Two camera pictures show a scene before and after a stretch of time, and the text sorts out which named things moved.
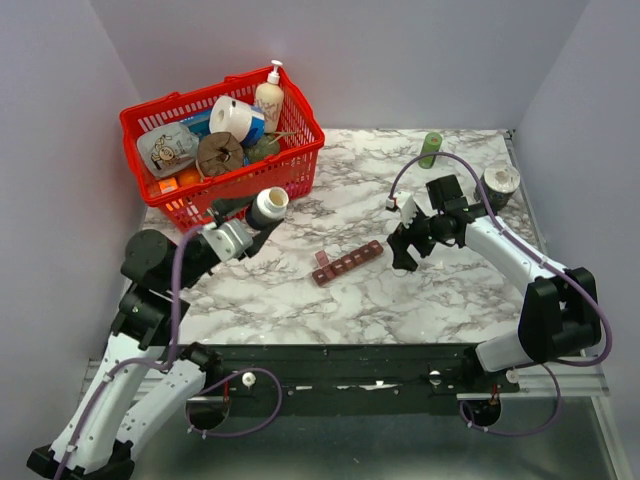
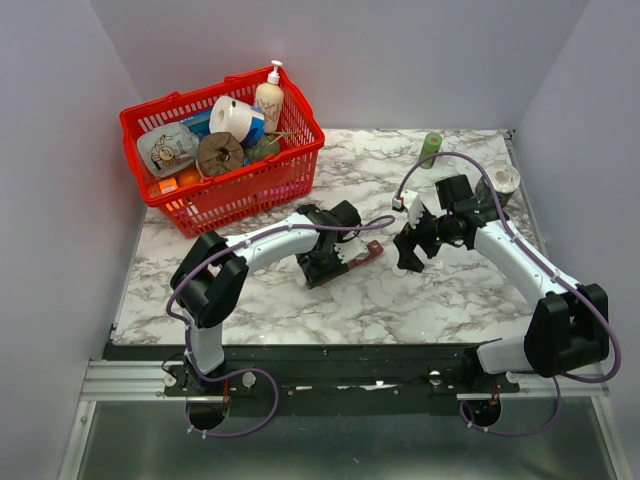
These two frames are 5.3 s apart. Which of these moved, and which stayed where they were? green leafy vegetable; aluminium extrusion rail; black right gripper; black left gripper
Moved: black left gripper
Stayed: black right gripper; aluminium extrusion rail; green leafy vegetable
